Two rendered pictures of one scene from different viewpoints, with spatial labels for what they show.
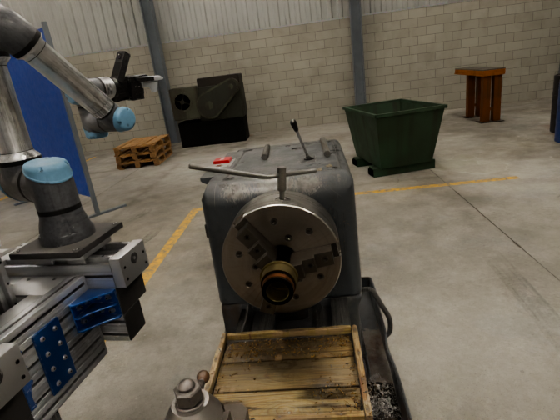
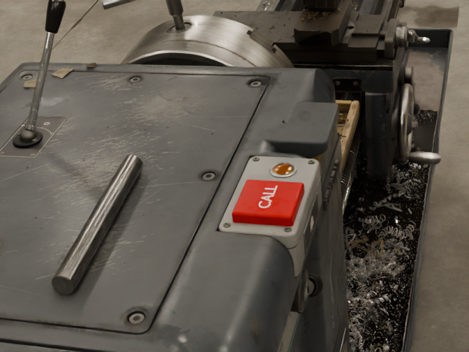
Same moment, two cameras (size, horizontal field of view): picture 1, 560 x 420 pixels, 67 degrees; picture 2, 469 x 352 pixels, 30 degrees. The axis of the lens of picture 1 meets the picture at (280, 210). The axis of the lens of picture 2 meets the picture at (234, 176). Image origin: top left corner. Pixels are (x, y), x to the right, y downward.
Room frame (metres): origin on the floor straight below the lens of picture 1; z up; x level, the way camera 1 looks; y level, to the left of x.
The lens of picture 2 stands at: (2.21, 0.31, 1.75)
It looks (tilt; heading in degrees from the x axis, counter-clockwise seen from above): 33 degrees down; 193
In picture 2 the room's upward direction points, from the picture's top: 7 degrees counter-clockwise
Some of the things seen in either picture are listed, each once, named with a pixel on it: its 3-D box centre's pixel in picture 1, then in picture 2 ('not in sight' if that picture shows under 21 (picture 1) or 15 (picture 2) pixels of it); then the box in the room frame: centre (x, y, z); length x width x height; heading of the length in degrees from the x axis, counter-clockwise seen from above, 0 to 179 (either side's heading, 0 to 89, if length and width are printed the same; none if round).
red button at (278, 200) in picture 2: (222, 161); (269, 204); (1.52, 0.18, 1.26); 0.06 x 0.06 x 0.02; 84
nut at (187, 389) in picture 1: (187, 391); not in sight; (0.46, 0.15, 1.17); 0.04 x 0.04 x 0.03
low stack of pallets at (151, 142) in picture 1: (144, 151); not in sight; (8.81, 2.64, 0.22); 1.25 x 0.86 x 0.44; 177
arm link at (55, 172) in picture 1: (50, 182); not in sight; (1.18, 0.64, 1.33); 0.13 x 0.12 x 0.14; 55
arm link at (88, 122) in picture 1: (96, 121); not in sight; (1.46, 0.57, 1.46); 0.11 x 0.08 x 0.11; 55
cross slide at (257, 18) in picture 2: not in sight; (298, 35); (0.45, 0.09, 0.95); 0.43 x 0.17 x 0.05; 84
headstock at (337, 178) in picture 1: (284, 211); (126, 303); (1.45, -0.02, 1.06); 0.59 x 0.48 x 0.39; 174
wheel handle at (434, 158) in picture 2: not in sight; (422, 158); (0.55, 0.36, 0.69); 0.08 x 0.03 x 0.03; 84
